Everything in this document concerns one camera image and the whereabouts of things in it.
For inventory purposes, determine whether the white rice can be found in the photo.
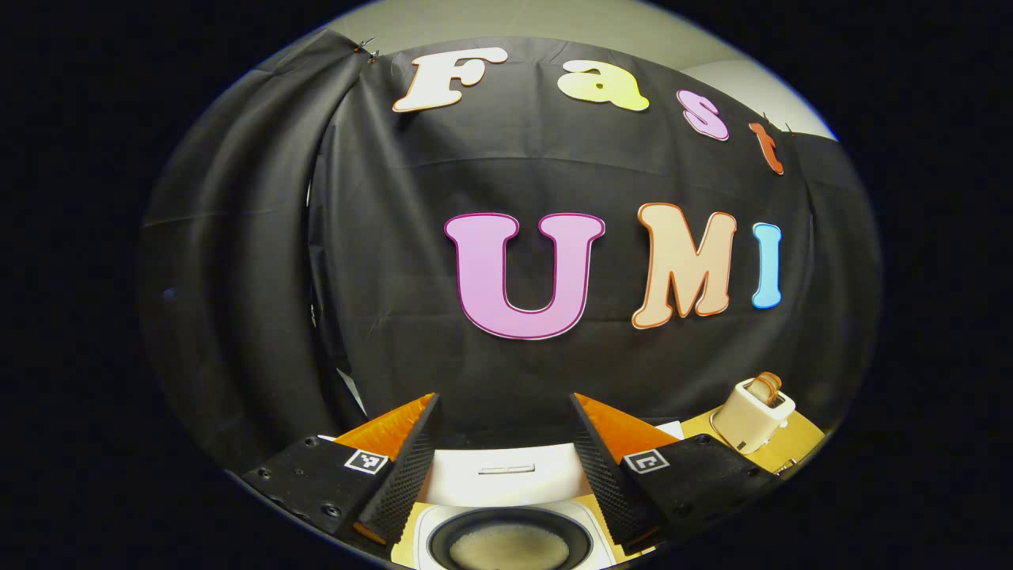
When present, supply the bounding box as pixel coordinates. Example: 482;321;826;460
449;524;571;570

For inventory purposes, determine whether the black backdrop cloth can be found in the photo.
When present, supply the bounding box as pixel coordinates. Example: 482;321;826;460
136;30;883;476

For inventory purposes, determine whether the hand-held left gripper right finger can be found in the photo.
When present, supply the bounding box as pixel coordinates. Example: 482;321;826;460
570;392;780;557

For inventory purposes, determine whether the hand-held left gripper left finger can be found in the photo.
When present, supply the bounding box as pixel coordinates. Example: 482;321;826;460
237;392;444;555

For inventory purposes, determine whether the white toaster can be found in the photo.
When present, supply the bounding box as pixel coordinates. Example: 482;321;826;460
710;378;797;454

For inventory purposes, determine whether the white rice cooker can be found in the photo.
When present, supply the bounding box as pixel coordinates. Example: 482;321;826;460
317;422;685;570

